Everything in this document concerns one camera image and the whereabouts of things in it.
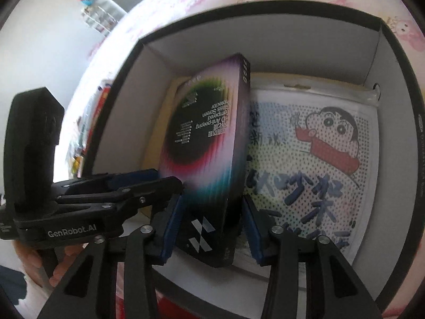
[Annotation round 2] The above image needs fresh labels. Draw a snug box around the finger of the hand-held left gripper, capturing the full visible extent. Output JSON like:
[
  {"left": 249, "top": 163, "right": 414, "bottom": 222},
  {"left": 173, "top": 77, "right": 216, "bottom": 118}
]
[
  {"left": 56, "top": 176, "right": 184, "bottom": 228},
  {"left": 53, "top": 169, "right": 160, "bottom": 197}
]

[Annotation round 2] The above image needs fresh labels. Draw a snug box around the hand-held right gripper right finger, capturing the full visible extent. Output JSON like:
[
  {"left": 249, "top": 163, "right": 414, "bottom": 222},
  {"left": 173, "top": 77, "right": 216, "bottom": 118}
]
[{"left": 242, "top": 194, "right": 389, "bottom": 319}]

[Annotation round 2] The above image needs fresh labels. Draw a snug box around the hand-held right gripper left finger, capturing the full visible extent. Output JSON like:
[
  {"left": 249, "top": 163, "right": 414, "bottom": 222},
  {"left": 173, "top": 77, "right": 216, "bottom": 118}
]
[{"left": 37, "top": 193, "right": 186, "bottom": 319}]

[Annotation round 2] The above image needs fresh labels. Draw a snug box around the gradient screen protector box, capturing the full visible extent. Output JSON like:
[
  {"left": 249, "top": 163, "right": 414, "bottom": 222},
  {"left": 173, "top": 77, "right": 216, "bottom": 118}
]
[{"left": 158, "top": 53, "right": 251, "bottom": 268}]

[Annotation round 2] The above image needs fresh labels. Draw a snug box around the red packet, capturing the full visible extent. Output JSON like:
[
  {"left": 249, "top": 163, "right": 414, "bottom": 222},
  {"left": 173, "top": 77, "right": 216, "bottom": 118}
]
[{"left": 98, "top": 80, "right": 115, "bottom": 104}]

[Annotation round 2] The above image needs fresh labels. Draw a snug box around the black storage box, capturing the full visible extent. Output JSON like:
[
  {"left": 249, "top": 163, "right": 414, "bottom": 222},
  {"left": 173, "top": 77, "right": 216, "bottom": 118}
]
[{"left": 78, "top": 0, "right": 425, "bottom": 314}]

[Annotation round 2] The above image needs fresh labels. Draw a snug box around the person's left hand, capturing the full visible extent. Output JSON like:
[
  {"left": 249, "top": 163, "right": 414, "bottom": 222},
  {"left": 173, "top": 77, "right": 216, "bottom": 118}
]
[{"left": 14, "top": 241, "right": 85, "bottom": 289}]

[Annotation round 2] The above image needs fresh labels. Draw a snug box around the green snack packet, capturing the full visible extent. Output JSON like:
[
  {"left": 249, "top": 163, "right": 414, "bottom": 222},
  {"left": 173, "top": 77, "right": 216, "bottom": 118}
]
[{"left": 68, "top": 129, "right": 90, "bottom": 177}]

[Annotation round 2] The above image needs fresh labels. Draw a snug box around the cartoon bead board packet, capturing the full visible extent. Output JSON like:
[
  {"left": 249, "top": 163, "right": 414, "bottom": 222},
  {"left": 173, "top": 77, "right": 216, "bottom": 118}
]
[{"left": 244, "top": 85, "right": 381, "bottom": 268}]

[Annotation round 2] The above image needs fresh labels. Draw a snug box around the dark cloth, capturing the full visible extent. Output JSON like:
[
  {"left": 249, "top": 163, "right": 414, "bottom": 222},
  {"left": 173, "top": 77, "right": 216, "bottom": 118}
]
[{"left": 0, "top": 265, "right": 28, "bottom": 306}]

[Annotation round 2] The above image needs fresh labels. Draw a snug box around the white display shelf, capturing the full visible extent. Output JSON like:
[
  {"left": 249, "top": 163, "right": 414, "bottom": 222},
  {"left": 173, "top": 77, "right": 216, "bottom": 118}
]
[{"left": 78, "top": 0, "right": 128, "bottom": 35}]

